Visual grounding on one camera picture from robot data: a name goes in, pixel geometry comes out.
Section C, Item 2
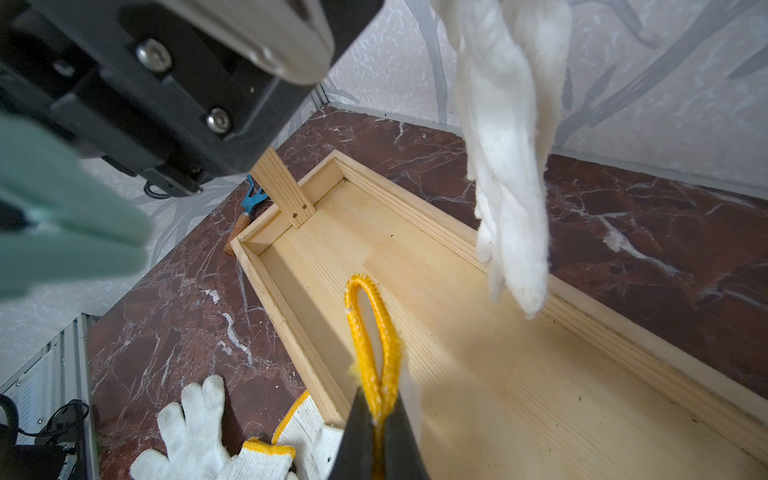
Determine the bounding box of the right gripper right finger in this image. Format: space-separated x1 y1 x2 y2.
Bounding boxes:
383 400 429 480

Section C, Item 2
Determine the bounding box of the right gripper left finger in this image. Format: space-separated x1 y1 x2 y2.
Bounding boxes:
328 387 374 480

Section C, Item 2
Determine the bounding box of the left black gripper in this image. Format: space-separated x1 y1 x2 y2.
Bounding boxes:
0 0 385 199

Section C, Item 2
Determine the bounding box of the white glove clipped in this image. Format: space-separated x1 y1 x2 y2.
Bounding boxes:
344 274 422 479
432 1 572 318

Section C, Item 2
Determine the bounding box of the blue clip hanger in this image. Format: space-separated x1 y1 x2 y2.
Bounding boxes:
1 114 153 300

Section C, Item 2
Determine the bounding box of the white glove right pile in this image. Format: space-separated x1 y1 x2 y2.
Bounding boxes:
271 391 343 480

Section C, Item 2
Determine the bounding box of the blue hand rake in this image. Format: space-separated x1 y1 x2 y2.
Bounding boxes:
223 175 269 256

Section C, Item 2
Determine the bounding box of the white glove far left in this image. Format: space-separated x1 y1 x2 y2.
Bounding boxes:
129 374 298 480

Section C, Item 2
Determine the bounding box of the wooden hanging rack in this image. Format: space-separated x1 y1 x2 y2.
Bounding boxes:
233 151 767 479

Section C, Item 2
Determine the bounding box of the aluminium front rail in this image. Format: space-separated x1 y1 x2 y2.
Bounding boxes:
1 314 100 479

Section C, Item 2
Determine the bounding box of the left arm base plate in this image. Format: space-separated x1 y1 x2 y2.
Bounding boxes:
1 395 90 479

